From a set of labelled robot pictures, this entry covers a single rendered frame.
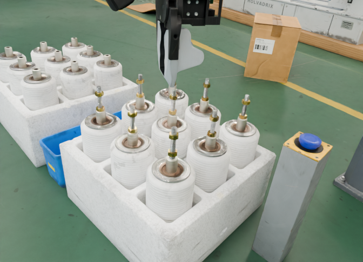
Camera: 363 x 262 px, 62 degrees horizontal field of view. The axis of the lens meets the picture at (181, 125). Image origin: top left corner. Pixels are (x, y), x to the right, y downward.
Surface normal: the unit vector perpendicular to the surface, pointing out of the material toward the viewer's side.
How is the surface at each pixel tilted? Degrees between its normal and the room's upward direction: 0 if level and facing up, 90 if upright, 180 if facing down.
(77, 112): 90
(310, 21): 90
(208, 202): 0
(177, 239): 90
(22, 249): 0
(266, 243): 90
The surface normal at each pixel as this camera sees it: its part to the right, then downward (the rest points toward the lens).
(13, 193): 0.07, -0.85
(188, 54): 0.28, 0.42
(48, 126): 0.69, 0.42
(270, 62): -0.23, 0.47
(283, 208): -0.69, 0.33
